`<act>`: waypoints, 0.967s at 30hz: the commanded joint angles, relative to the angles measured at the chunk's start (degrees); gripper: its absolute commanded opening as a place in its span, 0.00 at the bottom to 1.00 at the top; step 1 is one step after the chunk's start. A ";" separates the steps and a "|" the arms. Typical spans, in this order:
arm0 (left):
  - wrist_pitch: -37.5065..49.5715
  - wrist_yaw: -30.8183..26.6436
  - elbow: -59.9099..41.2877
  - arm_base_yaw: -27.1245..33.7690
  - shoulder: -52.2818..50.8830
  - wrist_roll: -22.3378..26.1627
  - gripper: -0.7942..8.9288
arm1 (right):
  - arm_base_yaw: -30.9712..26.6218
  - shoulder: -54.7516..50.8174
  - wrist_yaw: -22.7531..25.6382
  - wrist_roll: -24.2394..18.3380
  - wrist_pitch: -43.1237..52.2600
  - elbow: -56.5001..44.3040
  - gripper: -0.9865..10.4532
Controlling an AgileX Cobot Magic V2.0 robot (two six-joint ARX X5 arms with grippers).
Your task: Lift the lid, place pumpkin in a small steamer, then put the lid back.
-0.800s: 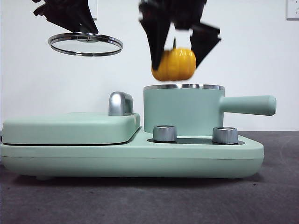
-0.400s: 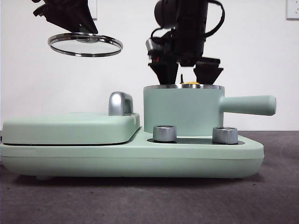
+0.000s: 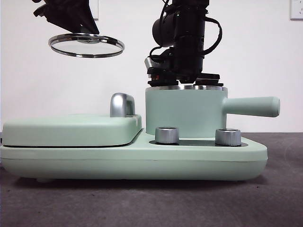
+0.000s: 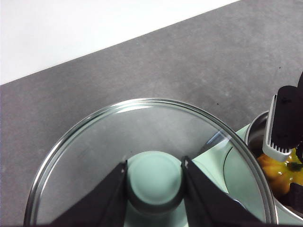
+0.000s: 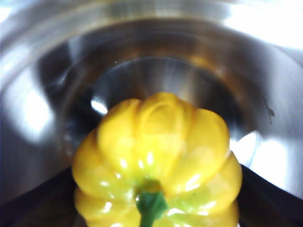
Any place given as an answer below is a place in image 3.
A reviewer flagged glass lid with green knob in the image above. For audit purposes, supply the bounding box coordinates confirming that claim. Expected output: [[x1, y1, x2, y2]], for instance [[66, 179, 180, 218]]
[[48, 25, 125, 58]]

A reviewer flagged silver control knob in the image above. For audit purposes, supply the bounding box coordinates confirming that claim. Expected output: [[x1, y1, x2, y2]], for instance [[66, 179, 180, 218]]
[[154, 127, 179, 145], [214, 128, 241, 146]]

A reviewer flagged mint green breakfast machine base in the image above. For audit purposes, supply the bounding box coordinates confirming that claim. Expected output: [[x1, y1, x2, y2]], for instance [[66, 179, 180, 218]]
[[0, 132, 268, 184]]

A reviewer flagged white wall socket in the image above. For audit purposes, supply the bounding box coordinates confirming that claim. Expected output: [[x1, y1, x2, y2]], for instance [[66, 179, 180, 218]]
[[290, 0, 303, 20], [92, 0, 99, 20]]

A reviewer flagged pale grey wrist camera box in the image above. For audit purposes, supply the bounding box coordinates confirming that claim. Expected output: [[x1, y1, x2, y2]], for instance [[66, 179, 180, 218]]
[[144, 56, 156, 70]]

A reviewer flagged mint green pot with handle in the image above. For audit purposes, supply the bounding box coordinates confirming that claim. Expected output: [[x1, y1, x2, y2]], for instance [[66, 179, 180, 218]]
[[144, 85, 281, 140]]

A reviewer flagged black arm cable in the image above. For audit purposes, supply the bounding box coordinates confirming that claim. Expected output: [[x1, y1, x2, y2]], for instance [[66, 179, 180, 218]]
[[203, 16, 223, 54]]

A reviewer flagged mint green griddle cover, silver handle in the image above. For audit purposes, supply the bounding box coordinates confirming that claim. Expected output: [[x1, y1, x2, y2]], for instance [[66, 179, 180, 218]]
[[1, 93, 143, 148]]

